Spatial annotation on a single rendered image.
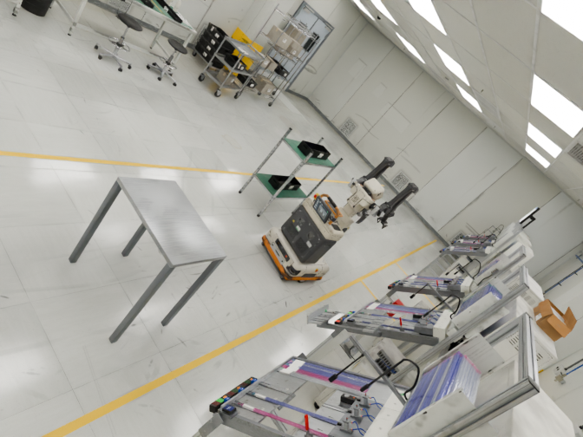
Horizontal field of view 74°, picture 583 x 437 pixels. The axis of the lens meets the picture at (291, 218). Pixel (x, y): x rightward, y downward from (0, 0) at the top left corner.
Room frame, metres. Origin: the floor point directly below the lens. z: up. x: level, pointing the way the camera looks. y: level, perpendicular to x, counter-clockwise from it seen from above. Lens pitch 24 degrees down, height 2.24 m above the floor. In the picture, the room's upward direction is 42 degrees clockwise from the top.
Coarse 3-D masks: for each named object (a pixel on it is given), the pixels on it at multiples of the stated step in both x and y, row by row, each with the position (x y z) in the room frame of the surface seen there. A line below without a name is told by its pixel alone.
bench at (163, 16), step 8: (56, 0) 4.78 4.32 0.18; (128, 0) 5.05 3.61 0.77; (136, 0) 5.21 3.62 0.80; (152, 0) 5.81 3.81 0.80; (64, 8) 4.74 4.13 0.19; (80, 8) 4.59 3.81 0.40; (144, 8) 5.29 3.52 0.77; (160, 8) 5.82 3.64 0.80; (160, 16) 5.57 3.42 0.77; (168, 16) 5.75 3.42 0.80; (72, 24) 4.60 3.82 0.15; (80, 24) 4.68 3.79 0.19; (176, 24) 5.85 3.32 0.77; (184, 24) 6.05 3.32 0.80; (72, 32) 4.62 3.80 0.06; (96, 32) 4.89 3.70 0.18; (160, 32) 6.44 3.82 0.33; (192, 32) 6.16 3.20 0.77; (112, 40) 5.12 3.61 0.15; (136, 48) 5.50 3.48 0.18; (160, 48) 6.34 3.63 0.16; (168, 56) 6.25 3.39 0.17; (176, 56) 6.20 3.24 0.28
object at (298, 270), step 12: (276, 228) 3.95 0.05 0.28; (264, 240) 3.91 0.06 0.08; (276, 252) 3.79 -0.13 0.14; (276, 264) 3.73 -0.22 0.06; (300, 264) 3.70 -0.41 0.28; (312, 264) 3.89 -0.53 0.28; (324, 264) 4.11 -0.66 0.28; (288, 276) 3.63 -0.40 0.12; (300, 276) 3.77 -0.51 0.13; (312, 276) 3.94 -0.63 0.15
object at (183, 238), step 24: (144, 192) 2.02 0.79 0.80; (168, 192) 2.20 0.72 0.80; (96, 216) 1.95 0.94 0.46; (144, 216) 1.85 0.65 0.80; (168, 216) 2.01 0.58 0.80; (192, 216) 2.19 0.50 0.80; (168, 240) 1.83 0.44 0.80; (192, 240) 1.99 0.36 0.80; (216, 240) 2.17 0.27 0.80; (168, 264) 1.71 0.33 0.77; (216, 264) 2.09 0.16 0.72; (192, 288) 2.09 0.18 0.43; (120, 336) 1.73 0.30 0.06
